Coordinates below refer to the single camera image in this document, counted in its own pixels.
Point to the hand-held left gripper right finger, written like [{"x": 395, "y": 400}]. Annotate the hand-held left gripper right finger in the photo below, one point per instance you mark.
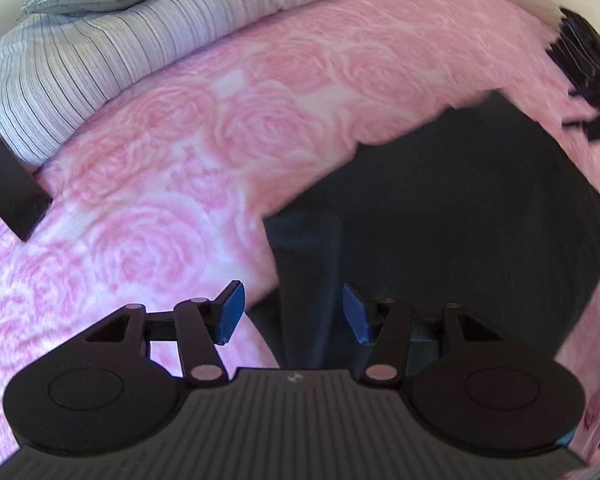
[{"x": 356, "y": 312}]

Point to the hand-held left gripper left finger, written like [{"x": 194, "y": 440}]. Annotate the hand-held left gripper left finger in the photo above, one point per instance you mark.
[{"x": 230, "y": 312}]

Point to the dark teal sweatshirt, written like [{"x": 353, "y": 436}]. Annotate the dark teal sweatshirt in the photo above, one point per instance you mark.
[{"x": 455, "y": 200}]

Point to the pink rose blanket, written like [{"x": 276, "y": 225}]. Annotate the pink rose blanket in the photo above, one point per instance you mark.
[{"x": 205, "y": 125}]

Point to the black phone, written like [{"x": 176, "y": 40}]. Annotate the black phone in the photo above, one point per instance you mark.
[{"x": 12, "y": 185}]

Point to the grey striped pillow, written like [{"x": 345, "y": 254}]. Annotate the grey striped pillow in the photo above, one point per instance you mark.
[{"x": 105, "y": 55}]

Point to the black fleecy folded garment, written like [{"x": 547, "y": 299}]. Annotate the black fleecy folded garment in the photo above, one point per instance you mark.
[{"x": 580, "y": 50}]

